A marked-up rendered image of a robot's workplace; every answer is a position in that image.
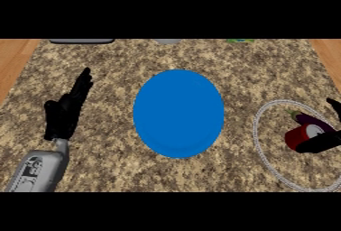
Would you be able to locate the dark grey flat appliance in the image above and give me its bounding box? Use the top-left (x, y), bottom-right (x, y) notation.
top-left (47, 38), bottom-right (116, 45)

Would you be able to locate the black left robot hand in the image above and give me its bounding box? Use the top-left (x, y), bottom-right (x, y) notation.
top-left (42, 67), bottom-right (94, 141)

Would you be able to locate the grey round object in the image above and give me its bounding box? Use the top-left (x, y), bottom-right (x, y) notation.
top-left (153, 38), bottom-right (184, 45)

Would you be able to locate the blue oval plate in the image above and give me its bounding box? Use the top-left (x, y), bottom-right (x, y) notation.
top-left (131, 69), bottom-right (226, 159)

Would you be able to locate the purple eggplant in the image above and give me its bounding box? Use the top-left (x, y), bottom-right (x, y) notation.
top-left (285, 109), bottom-right (338, 134)

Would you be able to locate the round speckled placemat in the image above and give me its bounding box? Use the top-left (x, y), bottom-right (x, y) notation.
top-left (252, 99), bottom-right (341, 193)

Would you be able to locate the green and blue packet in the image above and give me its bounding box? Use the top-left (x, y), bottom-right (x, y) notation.
top-left (224, 38), bottom-right (255, 44)

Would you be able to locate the red can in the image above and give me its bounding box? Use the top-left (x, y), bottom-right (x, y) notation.
top-left (283, 125), bottom-right (329, 152)

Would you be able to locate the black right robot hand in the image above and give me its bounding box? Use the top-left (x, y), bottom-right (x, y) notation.
top-left (293, 97), bottom-right (341, 154)

